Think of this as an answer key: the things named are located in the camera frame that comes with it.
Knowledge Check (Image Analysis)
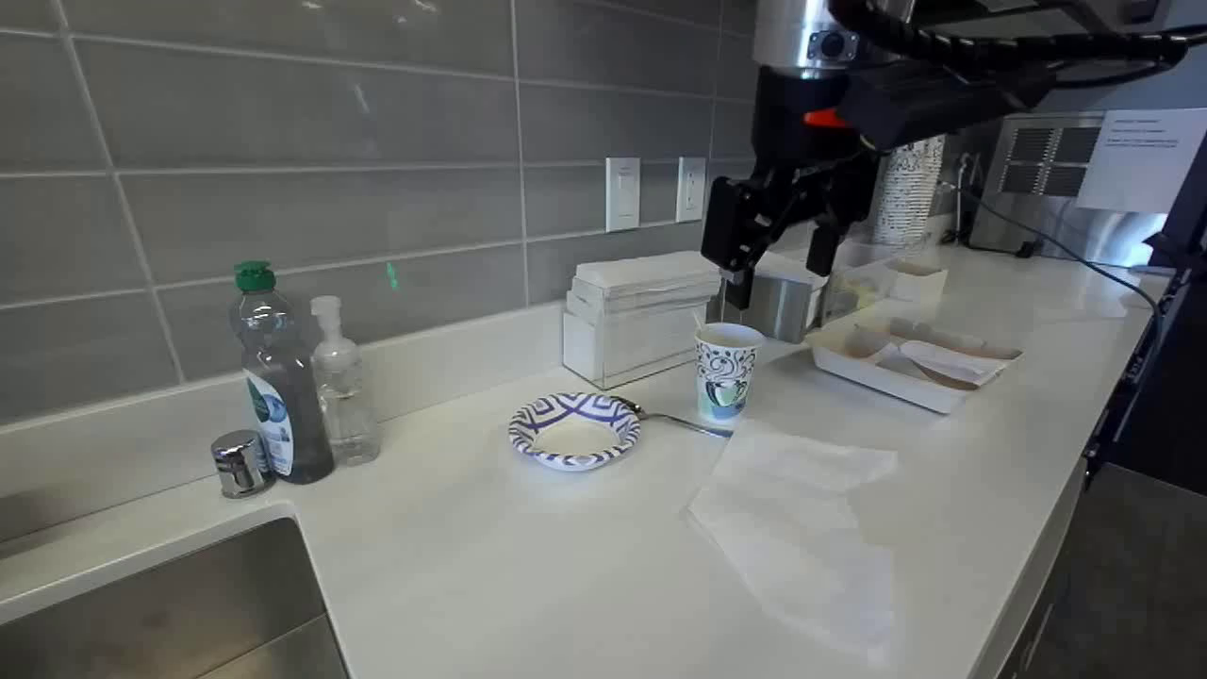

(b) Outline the white wall outlet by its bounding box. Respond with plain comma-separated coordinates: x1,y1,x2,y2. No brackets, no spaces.
670,153,708,227

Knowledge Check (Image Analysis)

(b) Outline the white paper towel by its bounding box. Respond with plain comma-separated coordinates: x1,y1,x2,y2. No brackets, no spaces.
683,425,905,670

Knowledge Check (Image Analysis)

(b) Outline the small metal cup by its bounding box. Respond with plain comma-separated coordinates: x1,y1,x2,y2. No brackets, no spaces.
206,425,278,501

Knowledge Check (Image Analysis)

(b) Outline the stack of patterned paper cups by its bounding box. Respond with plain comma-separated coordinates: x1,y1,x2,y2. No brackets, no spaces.
863,133,951,249

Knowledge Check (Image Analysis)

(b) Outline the black cable bundle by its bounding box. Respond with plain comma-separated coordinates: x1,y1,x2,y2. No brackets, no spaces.
825,0,1207,68

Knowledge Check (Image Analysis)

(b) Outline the silver countertop appliance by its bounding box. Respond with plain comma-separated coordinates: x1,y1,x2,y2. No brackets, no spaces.
967,110,1173,267

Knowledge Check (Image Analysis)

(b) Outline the metal napkin holder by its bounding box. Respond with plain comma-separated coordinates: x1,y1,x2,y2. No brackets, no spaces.
717,256,835,347

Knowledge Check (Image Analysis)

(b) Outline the shallow rectangular serving tray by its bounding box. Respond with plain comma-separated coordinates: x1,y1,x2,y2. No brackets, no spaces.
809,304,1022,417

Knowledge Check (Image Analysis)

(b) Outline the steel sink basin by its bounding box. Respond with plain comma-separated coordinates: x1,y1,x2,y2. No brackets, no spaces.
0,511,355,679

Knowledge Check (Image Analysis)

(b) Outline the dark stand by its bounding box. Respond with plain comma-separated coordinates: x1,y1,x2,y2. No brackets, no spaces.
1085,134,1207,498

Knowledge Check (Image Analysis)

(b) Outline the patterned paper cup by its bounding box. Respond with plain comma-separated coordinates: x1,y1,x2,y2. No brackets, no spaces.
695,322,771,436

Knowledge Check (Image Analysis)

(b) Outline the white paper sign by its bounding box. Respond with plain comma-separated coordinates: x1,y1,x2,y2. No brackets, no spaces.
1074,105,1207,213

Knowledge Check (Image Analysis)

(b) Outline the green capped dish soap bottle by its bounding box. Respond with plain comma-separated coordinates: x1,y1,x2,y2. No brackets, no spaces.
226,256,340,486

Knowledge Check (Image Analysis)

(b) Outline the folded white napkin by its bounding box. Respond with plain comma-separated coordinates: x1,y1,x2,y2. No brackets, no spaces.
898,335,1013,392

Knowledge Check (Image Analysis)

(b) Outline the clear condiment packet container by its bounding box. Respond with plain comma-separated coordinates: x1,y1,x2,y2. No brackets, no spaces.
825,267,892,329

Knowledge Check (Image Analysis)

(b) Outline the small clear bottle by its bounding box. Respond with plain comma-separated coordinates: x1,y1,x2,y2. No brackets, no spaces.
307,289,384,469

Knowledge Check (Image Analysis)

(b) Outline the blue patterned ceramic bowl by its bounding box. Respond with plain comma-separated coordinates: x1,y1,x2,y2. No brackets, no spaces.
504,388,646,476

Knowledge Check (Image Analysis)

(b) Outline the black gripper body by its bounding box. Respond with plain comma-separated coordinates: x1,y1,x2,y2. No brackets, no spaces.
752,68,887,195

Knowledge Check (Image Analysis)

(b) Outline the thin black cord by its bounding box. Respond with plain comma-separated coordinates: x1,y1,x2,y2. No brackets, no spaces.
977,200,1163,311

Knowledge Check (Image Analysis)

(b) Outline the white napkin box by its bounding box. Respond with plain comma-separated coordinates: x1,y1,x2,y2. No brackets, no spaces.
560,249,728,392

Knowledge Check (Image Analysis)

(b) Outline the white wall switch plate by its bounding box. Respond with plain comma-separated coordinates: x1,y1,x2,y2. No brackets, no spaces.
600,153,643,233

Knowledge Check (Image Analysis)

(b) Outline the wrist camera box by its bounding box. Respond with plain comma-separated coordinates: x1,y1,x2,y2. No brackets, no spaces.
851,52,1065,153

